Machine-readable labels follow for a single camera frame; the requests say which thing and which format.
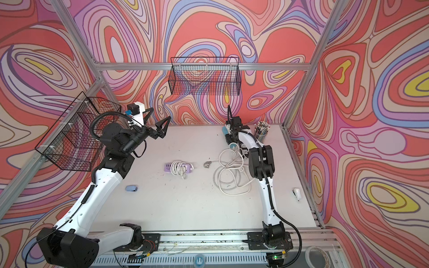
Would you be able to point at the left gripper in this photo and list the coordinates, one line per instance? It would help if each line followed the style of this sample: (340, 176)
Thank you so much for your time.
(158, 133)

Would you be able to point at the blue power strip with cord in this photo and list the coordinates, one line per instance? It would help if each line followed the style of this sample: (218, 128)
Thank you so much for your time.
(231, 177)

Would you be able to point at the purple power strip with cord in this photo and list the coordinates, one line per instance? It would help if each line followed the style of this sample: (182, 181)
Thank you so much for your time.
(179, 168)

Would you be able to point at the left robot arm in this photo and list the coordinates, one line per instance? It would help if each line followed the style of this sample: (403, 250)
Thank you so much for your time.
(69, 243)

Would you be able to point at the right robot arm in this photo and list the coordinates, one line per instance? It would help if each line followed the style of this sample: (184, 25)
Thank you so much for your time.
(261, 168)

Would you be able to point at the metal cup of pens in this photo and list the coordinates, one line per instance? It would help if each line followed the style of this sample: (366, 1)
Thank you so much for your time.
(261, 130)

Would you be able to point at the small blue object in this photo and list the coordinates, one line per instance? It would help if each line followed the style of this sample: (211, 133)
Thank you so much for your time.
(131, 188)

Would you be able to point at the small white object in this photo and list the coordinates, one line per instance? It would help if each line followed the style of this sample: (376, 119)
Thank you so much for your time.
(297, 194)

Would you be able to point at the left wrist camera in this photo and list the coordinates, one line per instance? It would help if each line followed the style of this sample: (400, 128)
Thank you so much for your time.
(135, 111)

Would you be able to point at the black wire basket back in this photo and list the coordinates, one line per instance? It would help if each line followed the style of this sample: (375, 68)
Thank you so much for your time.
(205, 76)

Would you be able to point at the black wire basket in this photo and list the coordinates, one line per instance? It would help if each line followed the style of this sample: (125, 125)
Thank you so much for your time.
(68, 143)
(205, 76)

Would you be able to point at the black wire basket left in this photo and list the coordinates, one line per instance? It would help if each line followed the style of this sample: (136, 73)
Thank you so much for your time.
(68, 143)

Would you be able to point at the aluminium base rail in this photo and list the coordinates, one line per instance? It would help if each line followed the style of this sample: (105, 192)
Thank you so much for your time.
(201, 249)

